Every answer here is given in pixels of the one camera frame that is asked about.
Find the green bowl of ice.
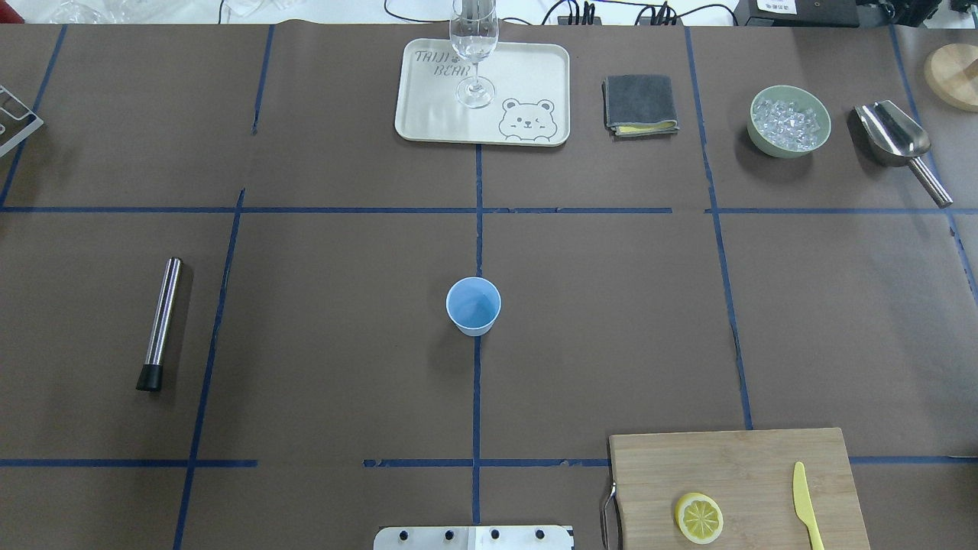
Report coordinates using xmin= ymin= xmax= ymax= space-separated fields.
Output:
xmin=746 ymin=85 xmax=832 ymax=159

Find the grey and yellow folded cloth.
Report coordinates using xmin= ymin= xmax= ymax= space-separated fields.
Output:
xmin=602 ymin=74 xmax=680 ymax=138

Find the light blue plastic cup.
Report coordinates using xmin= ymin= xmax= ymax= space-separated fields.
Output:
xmin=445 ymin=277 xmax=502 ymax=337

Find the white wire dish rack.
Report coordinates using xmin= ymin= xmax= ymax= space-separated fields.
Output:
xmin=0 ymin=85 xmax=44 ymax=157

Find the cream bear serving tray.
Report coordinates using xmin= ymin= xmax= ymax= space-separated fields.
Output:
xmin=394 ymin=38 xmax=572 ymax=147

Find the steel ice scoop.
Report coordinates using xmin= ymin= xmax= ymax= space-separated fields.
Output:
xmin=853 ymin=100 xmax=954 ymax=209

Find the yellow lemon slice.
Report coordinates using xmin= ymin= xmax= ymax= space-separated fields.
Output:
xmin=673 ymin=492 xmax=724 ymax=545

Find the bamboo cutting board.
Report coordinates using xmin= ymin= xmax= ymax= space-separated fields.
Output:
xmin=602 ymin=428 xmax=870 ymax=549

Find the clear wine glass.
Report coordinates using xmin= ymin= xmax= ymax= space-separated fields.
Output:
xmin=449 ymin=1 xmax=499 ymax=109

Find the yellow plastic knife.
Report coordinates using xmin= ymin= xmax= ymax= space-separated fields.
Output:
xmin=792 ymin=461 xmax=825 ymax=550

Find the steel muddler with black tip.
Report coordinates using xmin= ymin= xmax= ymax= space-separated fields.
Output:
xmin=135 ymin=257 xmax=183 ymax=393

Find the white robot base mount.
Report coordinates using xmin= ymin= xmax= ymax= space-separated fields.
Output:
xmin=373 ymin=525 xmax=575 ymax=549

